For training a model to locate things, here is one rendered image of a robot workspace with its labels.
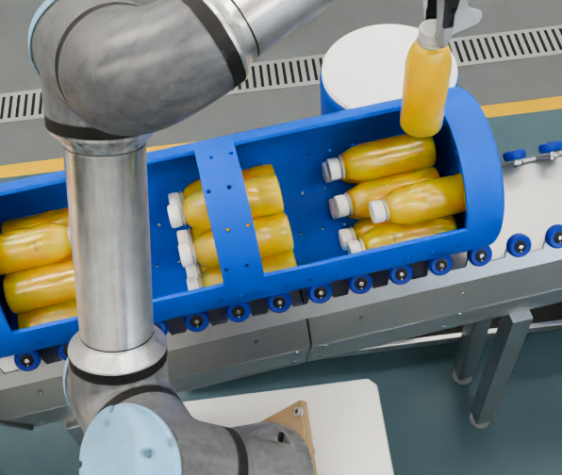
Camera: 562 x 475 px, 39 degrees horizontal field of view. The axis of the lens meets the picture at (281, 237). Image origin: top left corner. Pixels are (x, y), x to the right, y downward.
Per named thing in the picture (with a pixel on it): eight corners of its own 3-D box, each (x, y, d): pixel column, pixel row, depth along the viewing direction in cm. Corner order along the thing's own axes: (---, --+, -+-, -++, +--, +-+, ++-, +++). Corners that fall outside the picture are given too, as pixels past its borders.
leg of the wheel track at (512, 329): (492, 427, 225) (537, 319, 174) (472, 432, 225) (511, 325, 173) (485, 408, 228) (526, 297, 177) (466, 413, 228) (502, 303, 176)
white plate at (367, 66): (295, 60, 166) (295, 64, 167) (377, 139, 152) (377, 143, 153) (399, 6, 174) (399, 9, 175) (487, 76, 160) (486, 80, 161)
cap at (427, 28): (435, 50, 111) (437, 40, 109) (412, 39, 112) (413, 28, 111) (451, 36, 112) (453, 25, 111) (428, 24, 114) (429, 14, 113)
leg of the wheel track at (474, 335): (474, 383, 233) (512, 267, 181) (455, 386, 232) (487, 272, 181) (468, 365, 236) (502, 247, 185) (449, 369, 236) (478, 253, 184)
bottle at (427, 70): (426, 146, 123) (438, 58, 109) (390, 126, 126) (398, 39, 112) (451, 122, 126) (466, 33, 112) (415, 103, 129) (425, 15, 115)
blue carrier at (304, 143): (487, 273, 145) (520, 185, 120) (8, 384, 138) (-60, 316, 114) (437, 152, 159) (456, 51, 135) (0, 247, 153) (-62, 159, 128)
